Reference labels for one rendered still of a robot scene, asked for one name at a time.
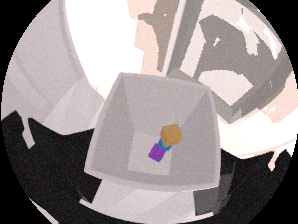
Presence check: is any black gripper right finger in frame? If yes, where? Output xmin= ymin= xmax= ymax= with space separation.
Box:
xmin=193 ymin=148 xmax=274 ymax=216

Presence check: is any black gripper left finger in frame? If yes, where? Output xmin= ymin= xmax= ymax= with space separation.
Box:
xmin=28 ymin=117 xmax=102 ymax=204

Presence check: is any small purple block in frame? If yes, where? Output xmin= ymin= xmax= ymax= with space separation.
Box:
xmin=148 ymin=143 xmax=166 ymax=161

